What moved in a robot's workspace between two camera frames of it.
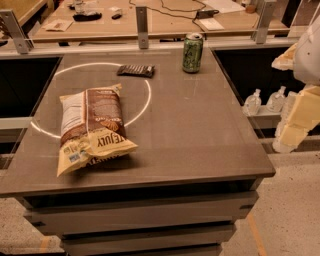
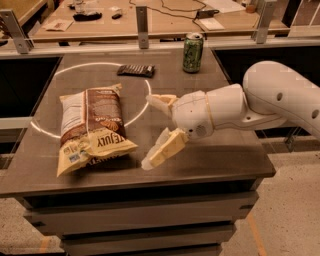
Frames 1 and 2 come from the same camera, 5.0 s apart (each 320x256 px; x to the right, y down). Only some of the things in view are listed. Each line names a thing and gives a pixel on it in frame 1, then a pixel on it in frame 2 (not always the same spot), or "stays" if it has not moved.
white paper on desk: [211, 24] stays
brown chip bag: [92, 128] stays
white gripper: [308, 55] to [190, 112]
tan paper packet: [60, 25] stays
